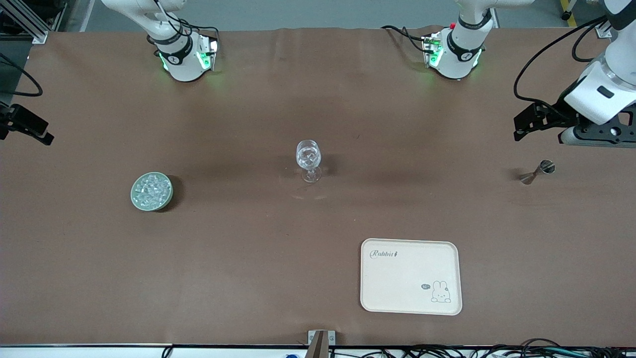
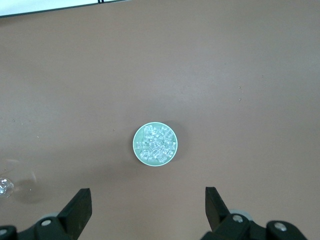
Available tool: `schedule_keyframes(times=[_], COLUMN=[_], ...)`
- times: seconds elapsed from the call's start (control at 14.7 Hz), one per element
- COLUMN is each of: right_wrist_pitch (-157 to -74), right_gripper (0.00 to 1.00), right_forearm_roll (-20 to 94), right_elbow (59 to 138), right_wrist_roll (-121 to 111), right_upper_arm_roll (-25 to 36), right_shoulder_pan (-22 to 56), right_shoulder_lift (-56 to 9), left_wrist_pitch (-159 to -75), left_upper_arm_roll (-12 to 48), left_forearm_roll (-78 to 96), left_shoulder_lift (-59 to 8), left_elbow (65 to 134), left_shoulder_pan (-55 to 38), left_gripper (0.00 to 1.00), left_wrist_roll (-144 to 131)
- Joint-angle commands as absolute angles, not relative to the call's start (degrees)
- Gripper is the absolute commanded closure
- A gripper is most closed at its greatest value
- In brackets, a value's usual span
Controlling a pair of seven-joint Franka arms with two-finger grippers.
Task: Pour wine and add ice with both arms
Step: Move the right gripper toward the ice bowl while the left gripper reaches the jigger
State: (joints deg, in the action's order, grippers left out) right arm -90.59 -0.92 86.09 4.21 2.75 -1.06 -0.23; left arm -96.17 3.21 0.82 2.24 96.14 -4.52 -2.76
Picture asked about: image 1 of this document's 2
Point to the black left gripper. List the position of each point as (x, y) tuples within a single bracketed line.
[(555, 115)]

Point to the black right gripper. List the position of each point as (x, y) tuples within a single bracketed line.
[(15, 121)]

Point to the steel double jigger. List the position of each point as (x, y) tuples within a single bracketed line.
[(539, 171)]

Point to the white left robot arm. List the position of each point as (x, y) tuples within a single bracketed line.
[(457, 54)]

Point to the clear ice cubes pile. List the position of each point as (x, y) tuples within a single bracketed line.
[(151, 190)]

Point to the clear wine glass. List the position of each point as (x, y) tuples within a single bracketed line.
[(308, 158)]

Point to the green round bowl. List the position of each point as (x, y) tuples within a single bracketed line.
[(151, 205)]

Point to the cream rabbit print tray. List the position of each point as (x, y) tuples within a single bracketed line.
[(410, 276)]

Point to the brown table cover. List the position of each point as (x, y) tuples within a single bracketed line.
[(238, 258)]

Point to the aluminium frame profile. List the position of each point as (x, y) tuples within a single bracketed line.
[(27, 22)]

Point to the aluminium frame foot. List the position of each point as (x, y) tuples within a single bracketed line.
[(604, 30)]

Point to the green-lit left base plate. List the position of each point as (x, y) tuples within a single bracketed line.
[(433, 49)]

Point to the green-lit base plate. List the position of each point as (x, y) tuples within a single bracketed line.
[(433, 49), (207, 52)]

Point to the green-lit right base plate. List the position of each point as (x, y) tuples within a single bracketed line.
[(207, 52)]

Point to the grey metal table bracket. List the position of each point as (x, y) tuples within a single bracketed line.
[(332, 337)]

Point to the brown camera post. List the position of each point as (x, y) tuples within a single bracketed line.
[(318, 345)]

